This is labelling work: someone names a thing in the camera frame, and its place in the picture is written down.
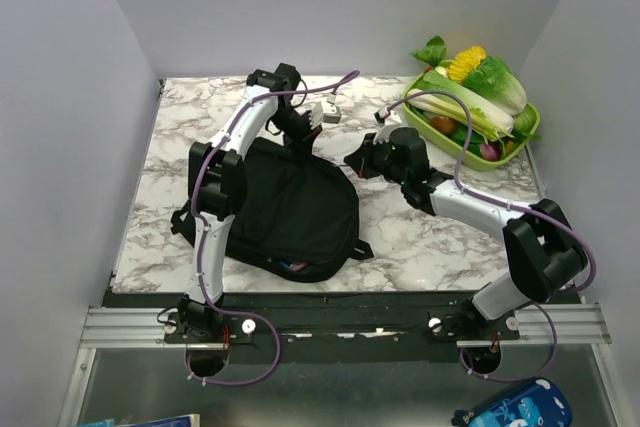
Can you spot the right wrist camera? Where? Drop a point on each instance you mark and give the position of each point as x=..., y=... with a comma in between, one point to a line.
x=384, y=132

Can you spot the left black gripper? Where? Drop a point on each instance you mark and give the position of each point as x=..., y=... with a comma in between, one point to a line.
x=305, y=136

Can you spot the aluminium extrusion rail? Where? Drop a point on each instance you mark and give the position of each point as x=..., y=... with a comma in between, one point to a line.
x=572, y=324

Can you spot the black mounting base rail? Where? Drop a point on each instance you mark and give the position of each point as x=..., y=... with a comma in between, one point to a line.
x=323, y=328

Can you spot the black student backpack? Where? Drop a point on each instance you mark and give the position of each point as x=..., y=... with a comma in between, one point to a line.
x=298, y=208

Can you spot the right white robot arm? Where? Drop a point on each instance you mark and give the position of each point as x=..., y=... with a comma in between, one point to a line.
x=542, y=254

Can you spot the pink pencil case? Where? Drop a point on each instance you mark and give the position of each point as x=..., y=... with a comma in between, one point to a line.
x=288, y=266

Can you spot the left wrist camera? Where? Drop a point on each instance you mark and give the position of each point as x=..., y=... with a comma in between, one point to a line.
x=324, y=112

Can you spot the green leaf sprig toy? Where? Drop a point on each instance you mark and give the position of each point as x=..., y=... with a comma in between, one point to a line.
x=432, y=53

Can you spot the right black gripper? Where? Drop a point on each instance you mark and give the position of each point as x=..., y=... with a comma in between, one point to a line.
x=361, y=159

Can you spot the green lettuce toy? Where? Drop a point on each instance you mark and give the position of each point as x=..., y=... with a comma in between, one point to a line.
x=493, y=80

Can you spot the blue pencil case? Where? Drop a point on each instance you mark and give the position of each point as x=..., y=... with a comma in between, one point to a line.
x=538, y=402

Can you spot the green vegetable tray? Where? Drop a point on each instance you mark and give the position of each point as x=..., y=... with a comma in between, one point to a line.
x=445, y=112

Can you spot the yellow corn toy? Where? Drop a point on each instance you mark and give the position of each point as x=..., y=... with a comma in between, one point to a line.
x=465, y=62

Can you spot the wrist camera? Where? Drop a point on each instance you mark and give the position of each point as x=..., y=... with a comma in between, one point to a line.
x=324, y=112
x=384, y=132

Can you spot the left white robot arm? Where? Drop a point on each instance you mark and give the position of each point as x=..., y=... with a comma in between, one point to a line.
x=220, y=187

